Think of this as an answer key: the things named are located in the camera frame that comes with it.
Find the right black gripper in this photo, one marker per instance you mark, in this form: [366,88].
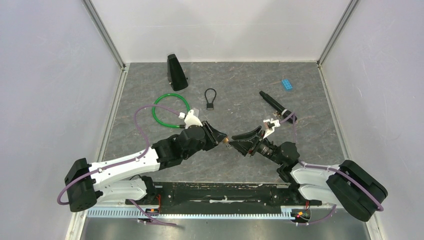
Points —
[244,147]

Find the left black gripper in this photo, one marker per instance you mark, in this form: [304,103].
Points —
[214,137]

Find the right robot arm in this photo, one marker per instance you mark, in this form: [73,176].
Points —
[347,184]

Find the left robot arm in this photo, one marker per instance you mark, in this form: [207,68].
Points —
[87,184]

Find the black microphone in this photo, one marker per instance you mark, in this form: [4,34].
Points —
[284,113]

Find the blue toy brick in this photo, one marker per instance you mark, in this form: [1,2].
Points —
[287,85]

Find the black metronome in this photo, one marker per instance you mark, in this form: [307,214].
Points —
[175,74]

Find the black cable padlock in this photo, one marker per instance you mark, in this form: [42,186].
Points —
[210,103]

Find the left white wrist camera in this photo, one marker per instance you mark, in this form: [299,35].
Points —
[190,119]

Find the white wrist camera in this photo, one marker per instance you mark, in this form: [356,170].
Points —
[270,126]
[190,119]

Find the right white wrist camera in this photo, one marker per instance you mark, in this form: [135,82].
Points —
[270,126]

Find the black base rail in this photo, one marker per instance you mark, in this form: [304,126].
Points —
[224,198]

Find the white cable duct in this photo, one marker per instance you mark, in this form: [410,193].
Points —
[133,212]

